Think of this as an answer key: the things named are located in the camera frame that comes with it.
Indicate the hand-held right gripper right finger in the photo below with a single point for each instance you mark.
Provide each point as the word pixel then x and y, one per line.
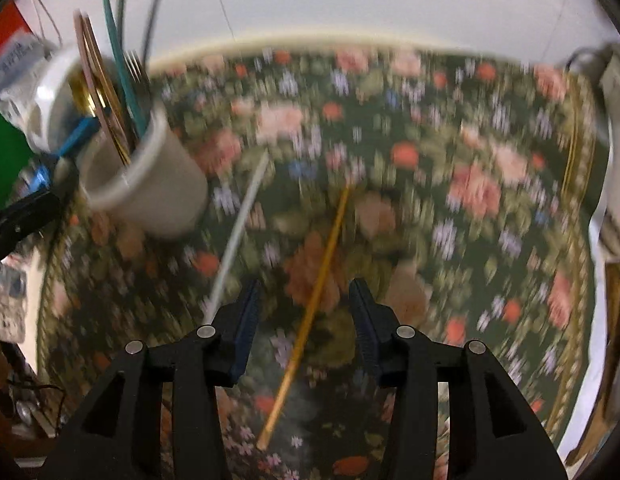
pixel 367 332

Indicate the floral table mat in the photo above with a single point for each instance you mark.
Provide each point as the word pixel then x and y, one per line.
pixel 415 210

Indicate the gold spoon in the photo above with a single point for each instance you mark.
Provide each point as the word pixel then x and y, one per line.
pixel 87 96

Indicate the red box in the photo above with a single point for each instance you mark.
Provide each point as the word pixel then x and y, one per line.
pixel 4 30

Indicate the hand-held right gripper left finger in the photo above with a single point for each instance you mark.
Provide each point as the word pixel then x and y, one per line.
pixel 244 332

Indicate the green box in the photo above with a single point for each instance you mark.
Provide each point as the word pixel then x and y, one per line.
pixel 4 160

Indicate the yellow chopstick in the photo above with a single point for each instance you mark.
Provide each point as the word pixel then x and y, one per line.
pixel 102 80
pixel 310 320

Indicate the dark grey chopstick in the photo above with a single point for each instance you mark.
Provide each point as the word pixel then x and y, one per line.
pixel 152 15

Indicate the blue bowl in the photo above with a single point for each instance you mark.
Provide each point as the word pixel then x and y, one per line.
pixel 74 141

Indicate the blue print plastic bag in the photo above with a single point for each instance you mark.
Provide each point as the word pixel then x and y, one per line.
pixel 14 70

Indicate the white ceramic cup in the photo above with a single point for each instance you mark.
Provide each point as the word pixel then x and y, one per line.
pixel 159 195

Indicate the white chopstick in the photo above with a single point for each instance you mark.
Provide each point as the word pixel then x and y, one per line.
pixel 234 240

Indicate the white plastic container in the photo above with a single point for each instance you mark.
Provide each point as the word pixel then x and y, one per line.
pixel 49 102

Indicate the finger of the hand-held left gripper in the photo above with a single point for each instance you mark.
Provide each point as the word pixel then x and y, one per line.
pixel 19 220

